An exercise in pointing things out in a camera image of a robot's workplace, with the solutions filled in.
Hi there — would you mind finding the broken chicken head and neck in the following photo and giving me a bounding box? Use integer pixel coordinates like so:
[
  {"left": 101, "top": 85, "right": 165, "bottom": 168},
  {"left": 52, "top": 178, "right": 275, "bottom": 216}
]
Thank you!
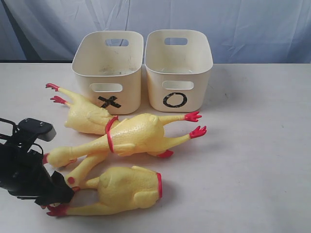
[{"left": 40, "top": 150, "right": 109, "bottom": 210}]

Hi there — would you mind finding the yellow rubber chicken whole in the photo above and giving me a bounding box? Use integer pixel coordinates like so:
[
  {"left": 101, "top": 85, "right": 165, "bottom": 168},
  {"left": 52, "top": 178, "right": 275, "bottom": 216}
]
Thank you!
[{"left": 43, "top": 111, "right": 207, "bottom": 167}]

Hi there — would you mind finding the cream bin marked O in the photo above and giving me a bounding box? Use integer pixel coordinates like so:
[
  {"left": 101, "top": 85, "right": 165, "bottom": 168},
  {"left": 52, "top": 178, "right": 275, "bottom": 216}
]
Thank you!
[{"left": 145, "top": 30, "right": 213, "bottom": 112}]

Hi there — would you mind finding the headless yellow chicken body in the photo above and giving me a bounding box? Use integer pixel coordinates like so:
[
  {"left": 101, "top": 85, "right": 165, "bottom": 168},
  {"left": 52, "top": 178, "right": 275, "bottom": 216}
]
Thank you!
[{"left": 47, "top": 166, "right": 162, "bottom": 216}]

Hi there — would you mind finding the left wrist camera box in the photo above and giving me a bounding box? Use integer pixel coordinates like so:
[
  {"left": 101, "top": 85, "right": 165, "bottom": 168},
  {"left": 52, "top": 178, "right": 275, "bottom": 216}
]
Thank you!
[{"left": 18, "top": 118, "right": 56, "bottom": 142}]

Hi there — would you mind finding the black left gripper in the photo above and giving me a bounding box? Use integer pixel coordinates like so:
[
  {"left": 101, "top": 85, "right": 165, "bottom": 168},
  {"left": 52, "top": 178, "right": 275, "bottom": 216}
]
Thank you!
[{"left": 0, "top": 118, "right": 74, "bottom": 206}]

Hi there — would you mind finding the blue-grey backdrop curtain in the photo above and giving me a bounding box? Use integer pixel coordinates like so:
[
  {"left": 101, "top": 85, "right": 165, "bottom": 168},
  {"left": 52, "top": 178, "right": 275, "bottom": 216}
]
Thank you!
[{"left": 0, "top": 0, "right": 311, "bottom": 63}]

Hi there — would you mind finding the cream bin marked X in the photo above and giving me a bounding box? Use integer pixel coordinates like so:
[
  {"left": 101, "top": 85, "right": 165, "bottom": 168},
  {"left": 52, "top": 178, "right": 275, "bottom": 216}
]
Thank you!
[{"left": 72, "top": 31, "right": 144, "bottom": 115}]

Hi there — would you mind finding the yellow rubber chicken rear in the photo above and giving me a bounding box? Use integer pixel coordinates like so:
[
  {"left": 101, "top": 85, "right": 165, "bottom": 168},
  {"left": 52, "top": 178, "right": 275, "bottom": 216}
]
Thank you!
[{"left": 46, "top": 83, "right": 114, "bottom": 135}]

